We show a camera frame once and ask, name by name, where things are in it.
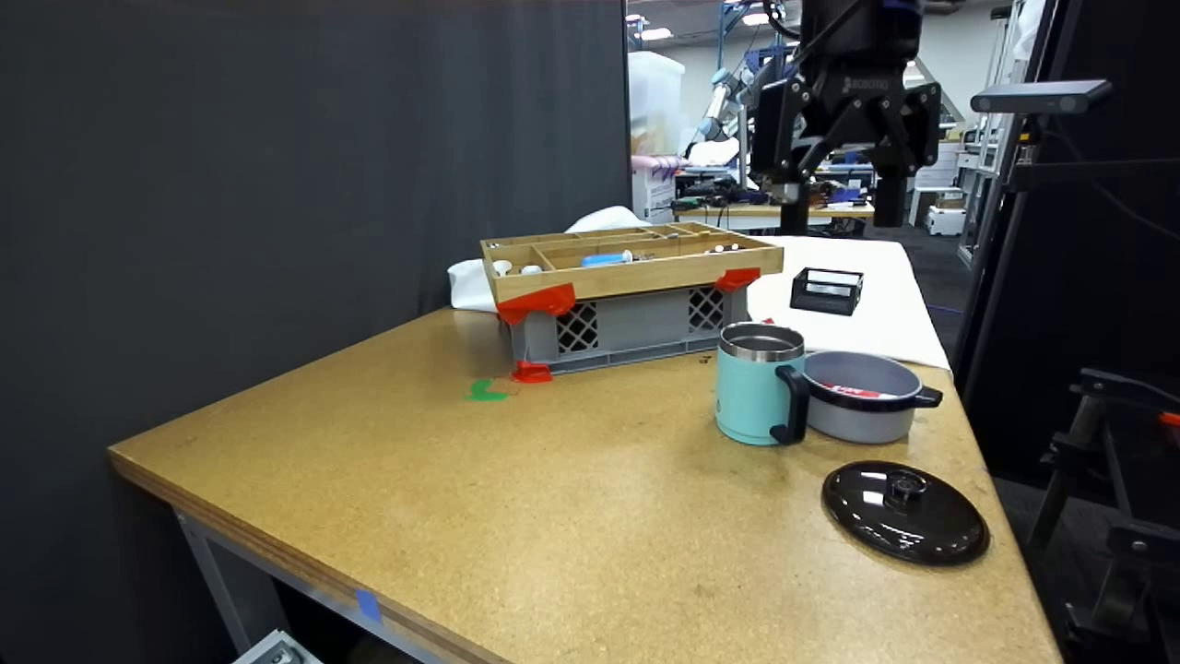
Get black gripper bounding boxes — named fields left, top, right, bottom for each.
left=747, top=27, right=945, bottom=239

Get black round pot lid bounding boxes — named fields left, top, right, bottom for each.
left=818, top=457, right=993, bottom=571

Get wooden background table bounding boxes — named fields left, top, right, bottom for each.
left=671, top=195, right=880, bottom=236

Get blue white background robot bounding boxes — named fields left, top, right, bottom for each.
left=701, top=34, right=790, bottom=168

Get white cloth sheet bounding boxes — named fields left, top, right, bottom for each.
left=443, top=203, right=953, bottom=371

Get translucent plastic storage bin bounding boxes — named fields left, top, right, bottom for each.
left=624, top=48, right=690, bottom=158

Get wooden organizer tray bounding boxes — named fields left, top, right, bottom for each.
left=474, top=220, right=790, bottom=309

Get grey plastic crate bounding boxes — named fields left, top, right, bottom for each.
left=499, top=285, right=751, bottom=371

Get black equipment stand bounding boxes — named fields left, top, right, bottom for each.
left=1027, top=365, right=1180, bottom=664

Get black curtain backdrop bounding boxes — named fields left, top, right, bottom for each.
left=0, top=0, right=633, bottom=664

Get white box under table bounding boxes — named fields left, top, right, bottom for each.
left=237, top=627, right=323, bottom=664

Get black camera on stand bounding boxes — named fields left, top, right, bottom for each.
left=971, top=73, right=1117, bottom=121

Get grey pot with black handles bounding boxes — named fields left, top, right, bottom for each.
left=796, top=350, right=947, bottom=451

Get teal mug with black handle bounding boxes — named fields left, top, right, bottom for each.
left=711, top=321, right=811, bottom=453

